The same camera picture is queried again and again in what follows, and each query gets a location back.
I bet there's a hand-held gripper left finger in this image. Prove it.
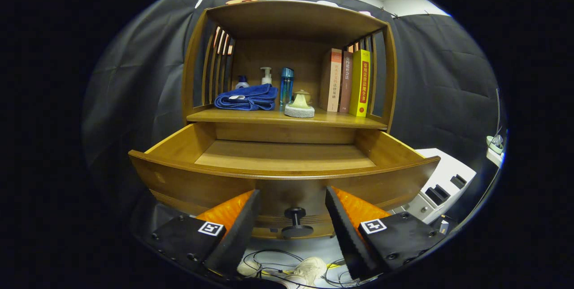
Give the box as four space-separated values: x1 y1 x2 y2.
150 190 261 277

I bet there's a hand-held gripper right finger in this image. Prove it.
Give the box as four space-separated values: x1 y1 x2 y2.
325 186 447 281

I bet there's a wooden drawer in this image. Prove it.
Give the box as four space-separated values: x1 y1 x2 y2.
129 122 441 240

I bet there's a white round sponge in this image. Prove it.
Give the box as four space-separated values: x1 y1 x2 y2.
284 103 315 118

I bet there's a wooden cabinet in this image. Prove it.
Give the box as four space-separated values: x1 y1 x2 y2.
182 0 398 134

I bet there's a person's beige shoe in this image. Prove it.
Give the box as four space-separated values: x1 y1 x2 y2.
287 257 327 286
237 259 263 278

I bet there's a white side unit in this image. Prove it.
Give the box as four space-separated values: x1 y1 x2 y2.
389 148 477 225

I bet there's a folded blue towel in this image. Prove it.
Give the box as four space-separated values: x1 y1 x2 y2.
214 84 278 111

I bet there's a brown book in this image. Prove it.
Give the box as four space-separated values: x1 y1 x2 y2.
339 52 355 113

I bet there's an orange and white book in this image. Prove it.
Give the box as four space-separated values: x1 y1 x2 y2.
319 48 343 112

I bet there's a yellow book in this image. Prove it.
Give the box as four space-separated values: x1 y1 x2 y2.
349 49 371 117

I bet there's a blue translucent bottle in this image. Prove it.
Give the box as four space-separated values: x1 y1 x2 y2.
280 67 295 107

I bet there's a white power strip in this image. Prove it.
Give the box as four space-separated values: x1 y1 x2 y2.
486 134 505 168

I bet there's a black backdrop cloth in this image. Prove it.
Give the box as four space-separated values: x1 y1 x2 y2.
82 0 505 236

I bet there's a black floor cable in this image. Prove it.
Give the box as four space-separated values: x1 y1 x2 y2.
242 249 359 288

